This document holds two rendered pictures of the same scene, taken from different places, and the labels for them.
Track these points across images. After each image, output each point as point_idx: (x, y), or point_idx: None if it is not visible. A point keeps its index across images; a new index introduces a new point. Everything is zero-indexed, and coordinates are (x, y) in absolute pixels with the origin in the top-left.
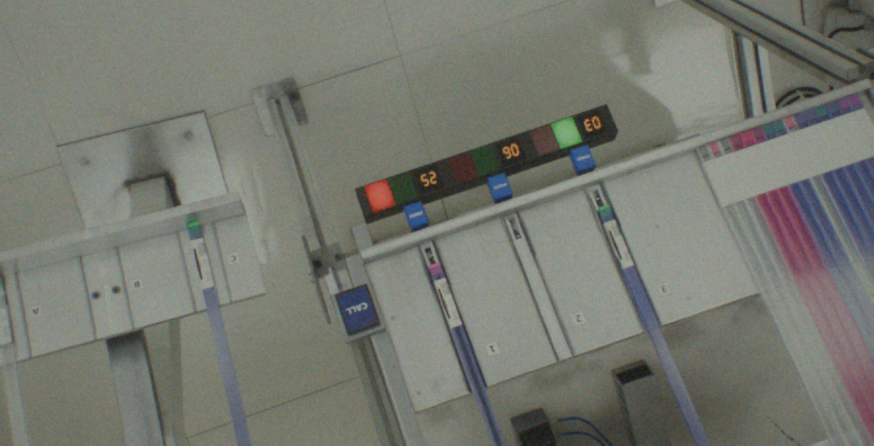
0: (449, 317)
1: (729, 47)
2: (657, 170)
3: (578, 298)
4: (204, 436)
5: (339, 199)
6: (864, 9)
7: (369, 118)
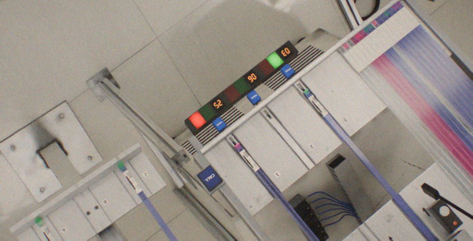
0: (252, 166)
1: None
2: (323, 64)
3: (308, 137)
4: None
5: None
6: None
7: (150, 75)
